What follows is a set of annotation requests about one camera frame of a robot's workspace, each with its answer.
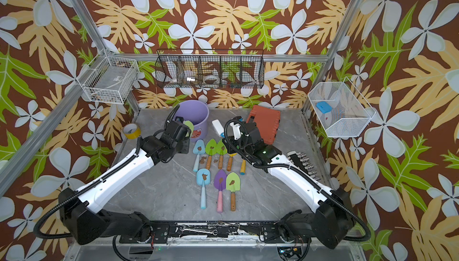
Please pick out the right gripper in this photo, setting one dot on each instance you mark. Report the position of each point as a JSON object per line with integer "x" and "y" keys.
{"x": 230, "y": 148}

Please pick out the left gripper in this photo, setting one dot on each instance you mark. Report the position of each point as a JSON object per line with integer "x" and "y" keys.
{"x": 186, "y": 145}

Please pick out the white brush blue handle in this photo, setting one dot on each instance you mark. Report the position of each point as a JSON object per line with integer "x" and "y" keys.
{"x": 217, "y": 125}

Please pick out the lime trowel wooden handle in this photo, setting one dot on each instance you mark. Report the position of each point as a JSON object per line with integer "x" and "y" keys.
{"x": 233, "y": 185}
{"x": 190, "y": 125}

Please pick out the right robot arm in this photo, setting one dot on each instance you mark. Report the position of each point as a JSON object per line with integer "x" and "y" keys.
{"x": 331, "y": 219}

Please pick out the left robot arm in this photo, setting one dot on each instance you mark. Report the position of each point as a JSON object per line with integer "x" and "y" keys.
{"x": 82, "y": 211}

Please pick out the purple plastic bucket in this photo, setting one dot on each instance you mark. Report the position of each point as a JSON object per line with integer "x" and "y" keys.
{"x": 197, "y": 113}

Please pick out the red plastic tool case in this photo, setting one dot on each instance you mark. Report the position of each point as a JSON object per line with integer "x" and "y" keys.
{"x": 267, "y": 121}

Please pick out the yellow tape roll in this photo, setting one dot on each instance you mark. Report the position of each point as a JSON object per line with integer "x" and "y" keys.
{"x": 132, "y": 131}

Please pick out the blue item in basket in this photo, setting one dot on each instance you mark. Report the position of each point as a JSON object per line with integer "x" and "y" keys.
{"x": 324, "y": 107}

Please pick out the green trowel wooden handle right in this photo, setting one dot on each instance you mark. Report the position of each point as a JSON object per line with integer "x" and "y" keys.
{"x": 221, "y": 151}

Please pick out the green trowel wooden handle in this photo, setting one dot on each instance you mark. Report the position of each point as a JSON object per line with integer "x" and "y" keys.
{"x": 211, "y": 149}
{"x": 221, "y": 151}

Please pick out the yellow trowel wooden handle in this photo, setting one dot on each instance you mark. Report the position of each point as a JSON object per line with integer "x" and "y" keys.
{"x": 230, "y": 161}

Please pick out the green trowel yellow handle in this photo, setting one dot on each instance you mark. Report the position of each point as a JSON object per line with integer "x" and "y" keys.
{"x": 243, "y": 168}

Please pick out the green trowel wooden handle left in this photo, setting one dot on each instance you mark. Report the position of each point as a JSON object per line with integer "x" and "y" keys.
{"x": 211, "y": 149}

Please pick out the blue trowel blue handle back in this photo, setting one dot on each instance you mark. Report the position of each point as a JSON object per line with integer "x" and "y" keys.
{"x": 198, "y": 150}

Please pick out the blue trowel blue handle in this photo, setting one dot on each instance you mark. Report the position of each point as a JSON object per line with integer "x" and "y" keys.
{"x": 198, "y": 150}
{"x": 203, "y": 179}

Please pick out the purple trowel pink handle front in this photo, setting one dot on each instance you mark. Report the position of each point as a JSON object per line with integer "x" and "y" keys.
{"x": 220, "y": 185}

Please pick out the blue trowel blue handle front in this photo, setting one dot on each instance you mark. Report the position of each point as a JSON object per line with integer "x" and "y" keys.
{"x": 203, "y": 179}

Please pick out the black wire basket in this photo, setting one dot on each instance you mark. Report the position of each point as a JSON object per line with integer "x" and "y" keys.
{"x": 210, "y": 68}

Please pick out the white wire basket left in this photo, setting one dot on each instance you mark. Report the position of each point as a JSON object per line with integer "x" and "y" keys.
{"x": 108, "y": 78}

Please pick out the white wire basket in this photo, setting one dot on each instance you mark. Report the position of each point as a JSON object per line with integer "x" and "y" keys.
{"x": 108, "y": 78}
{"x": 351, "y": 112}

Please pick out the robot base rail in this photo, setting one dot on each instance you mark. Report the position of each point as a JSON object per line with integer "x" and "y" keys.
{"x": 264, "y": 232}

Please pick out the white wire basket right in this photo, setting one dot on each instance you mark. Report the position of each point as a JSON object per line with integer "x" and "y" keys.
{"x": 351, "y": 112}

